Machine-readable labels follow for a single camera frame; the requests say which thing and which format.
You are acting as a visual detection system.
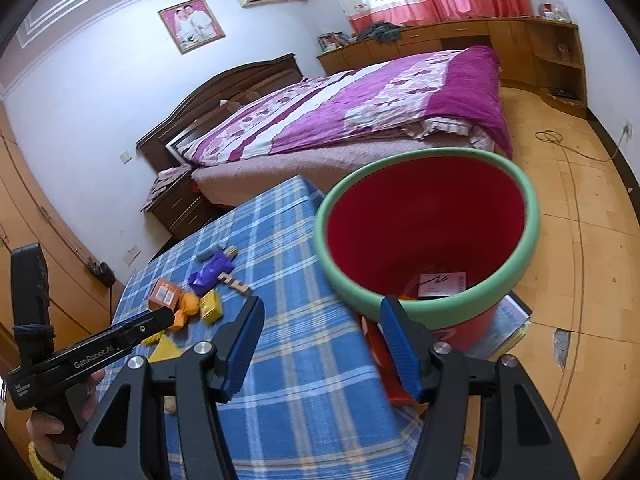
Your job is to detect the yellow ginger box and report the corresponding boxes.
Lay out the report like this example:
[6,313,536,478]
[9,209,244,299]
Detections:
[200,289,224,325]

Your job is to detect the wooden block strip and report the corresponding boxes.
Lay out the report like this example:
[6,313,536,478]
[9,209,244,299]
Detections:
[217,272,252,297]

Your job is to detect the orange foam net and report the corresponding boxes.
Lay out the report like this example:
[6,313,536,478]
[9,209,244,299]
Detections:
[168,292,200,332]

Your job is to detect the yellow foam net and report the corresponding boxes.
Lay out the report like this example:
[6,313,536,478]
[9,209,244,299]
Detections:
[142,332,183,363]

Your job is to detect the purple plastic wrapper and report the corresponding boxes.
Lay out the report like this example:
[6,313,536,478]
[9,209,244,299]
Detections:
[186,252,234,297]

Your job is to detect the orange cardboard box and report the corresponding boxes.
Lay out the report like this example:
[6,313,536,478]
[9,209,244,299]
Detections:
[148,278,182,311]

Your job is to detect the light blue tube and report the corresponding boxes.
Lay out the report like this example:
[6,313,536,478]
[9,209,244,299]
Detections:
[196,244,224,262]

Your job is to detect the person left hand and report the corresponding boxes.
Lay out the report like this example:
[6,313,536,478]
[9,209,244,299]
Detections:
[26,370,105,471]

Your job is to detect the peanut shell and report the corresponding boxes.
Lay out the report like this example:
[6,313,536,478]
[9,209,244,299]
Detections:
[224,246,238,260]
[164,396,177,415]

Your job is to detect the books under bin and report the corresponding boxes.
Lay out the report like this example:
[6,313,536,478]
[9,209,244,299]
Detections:
[465,292,533,361]

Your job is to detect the blue plaid cloth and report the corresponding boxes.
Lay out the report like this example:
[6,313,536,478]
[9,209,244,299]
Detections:
[115,177,422,479]

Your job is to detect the red bin with green rim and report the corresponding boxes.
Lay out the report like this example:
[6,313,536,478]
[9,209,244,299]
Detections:
[313,146,542,354]

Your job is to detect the black bag on wardrobe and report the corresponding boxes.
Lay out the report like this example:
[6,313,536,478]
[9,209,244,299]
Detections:
[86,258,116,288]

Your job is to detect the dark wooden nightstand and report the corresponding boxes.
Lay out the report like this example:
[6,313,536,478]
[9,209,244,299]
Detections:
[144,168,219,240]

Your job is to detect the large wooden wardrobe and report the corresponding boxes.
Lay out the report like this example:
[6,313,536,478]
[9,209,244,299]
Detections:
[0,102,126,461]

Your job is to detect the folded cloth on nightstand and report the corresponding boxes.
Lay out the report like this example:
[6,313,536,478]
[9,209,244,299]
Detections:
[141,165,191,212]

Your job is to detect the wooden bed with headboard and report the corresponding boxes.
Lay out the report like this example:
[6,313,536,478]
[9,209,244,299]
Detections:
[137,46,513,205]

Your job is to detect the purple floral quilt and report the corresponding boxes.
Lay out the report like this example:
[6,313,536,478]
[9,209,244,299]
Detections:
[179,46,513,167]

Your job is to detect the dark clothes pile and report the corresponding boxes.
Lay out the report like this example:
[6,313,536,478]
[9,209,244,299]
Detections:
[357,22,404,44]

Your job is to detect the long wooden cabinet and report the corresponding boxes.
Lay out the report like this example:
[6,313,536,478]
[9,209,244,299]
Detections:
[316,15,589,120]

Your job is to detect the books on cabinet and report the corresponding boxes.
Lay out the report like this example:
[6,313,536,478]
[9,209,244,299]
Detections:
[318,32,350,52]

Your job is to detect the framed wedding photo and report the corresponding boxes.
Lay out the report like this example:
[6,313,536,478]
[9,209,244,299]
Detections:
[158,0,226,54]

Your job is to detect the floor power cable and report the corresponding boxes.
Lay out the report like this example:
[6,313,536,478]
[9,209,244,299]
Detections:
[534,123,634,164]

